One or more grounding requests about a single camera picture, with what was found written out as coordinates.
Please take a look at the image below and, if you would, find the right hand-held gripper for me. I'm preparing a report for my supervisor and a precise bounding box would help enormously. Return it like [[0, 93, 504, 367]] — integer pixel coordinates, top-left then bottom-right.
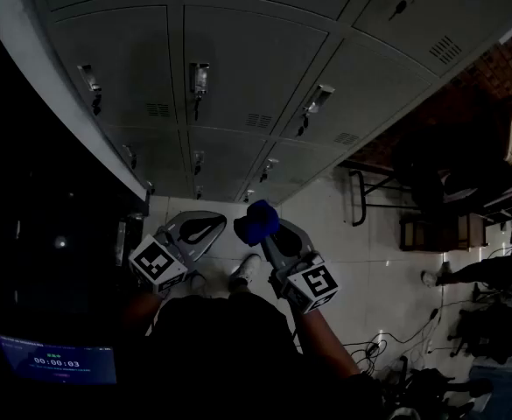
[[258, 218, 340, 315]]

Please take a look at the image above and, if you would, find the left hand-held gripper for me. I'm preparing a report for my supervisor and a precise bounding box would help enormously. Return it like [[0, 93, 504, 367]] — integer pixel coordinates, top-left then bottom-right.
[[128, 210, 228, 297]]

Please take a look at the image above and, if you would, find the blue cloth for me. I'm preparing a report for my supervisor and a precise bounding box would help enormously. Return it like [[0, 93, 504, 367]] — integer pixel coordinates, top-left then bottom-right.
[[233, 199, 281, 248]]

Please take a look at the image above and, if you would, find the grey metal locker door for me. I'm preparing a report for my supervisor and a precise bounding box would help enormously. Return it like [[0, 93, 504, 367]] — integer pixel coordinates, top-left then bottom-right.
[[278, 36, 432, 149]]

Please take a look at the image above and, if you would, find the person's right forearm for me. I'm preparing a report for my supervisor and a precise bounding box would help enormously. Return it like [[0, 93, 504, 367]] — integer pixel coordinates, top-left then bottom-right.
[[291, 307, 364, 378]]

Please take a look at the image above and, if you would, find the person's left forearm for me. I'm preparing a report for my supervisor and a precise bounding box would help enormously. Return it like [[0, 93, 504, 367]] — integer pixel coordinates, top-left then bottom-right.
[[122, 290, 169, 336]]

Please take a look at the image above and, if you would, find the person's white right shoe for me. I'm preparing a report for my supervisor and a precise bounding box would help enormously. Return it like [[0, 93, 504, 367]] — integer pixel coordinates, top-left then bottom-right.
[[228, 253, 263, 292]]

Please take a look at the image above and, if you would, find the person's white shoe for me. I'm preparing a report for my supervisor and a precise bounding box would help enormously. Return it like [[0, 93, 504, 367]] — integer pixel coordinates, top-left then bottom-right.
[[188, 272, 208, 297], [228, 253, 263, 292]]

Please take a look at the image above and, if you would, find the person's white left shoe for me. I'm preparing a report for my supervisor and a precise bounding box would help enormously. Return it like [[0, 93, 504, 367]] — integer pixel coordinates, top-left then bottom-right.
[[188, 272, 208, 297]]

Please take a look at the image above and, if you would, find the black metal chair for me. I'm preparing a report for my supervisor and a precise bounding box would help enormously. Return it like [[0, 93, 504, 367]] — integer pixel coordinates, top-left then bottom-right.
[[390, 102, 512, 212], [337, 159, 512, 228]]

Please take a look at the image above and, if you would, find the person's black clothing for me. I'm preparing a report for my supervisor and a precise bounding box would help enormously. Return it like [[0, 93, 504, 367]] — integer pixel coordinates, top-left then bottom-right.
[[119, 293, 388, 420]]

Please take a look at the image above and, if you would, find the dark wooden crate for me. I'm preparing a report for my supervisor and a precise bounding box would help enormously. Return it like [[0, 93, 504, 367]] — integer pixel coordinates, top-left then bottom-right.
[[398, 214, 488, 252]]

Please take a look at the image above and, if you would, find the dark furniture unit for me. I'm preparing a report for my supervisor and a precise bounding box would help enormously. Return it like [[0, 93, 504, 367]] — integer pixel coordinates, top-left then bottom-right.
[[0, 15, 151, 336]]

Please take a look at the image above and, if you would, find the grey metal locker unit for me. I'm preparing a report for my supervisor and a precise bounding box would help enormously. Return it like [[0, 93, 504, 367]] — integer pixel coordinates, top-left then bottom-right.
[[0, 0, 512, 207]]

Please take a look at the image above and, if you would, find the black equipment bag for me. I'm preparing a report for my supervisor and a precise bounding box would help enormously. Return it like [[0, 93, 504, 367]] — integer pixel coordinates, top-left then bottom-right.
[[382, 356, 495, 420]]

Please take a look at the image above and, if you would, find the blue lit display screen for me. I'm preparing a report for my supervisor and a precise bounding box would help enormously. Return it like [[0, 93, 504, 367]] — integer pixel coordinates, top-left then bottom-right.
[[0, 333, 119, 387]]

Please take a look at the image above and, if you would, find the black office chair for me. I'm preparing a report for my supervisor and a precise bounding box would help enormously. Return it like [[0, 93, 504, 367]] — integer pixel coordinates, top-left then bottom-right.
[[446, 302, 512, 366]]

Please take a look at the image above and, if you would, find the silver metal bar handle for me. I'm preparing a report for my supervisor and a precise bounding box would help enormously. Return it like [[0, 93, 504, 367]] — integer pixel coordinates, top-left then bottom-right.
[[115, 219, 130, 266]]

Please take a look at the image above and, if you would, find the tangle of floor cables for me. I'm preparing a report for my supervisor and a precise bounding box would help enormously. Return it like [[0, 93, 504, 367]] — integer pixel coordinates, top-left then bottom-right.
[[342, 273, 488, 375]]

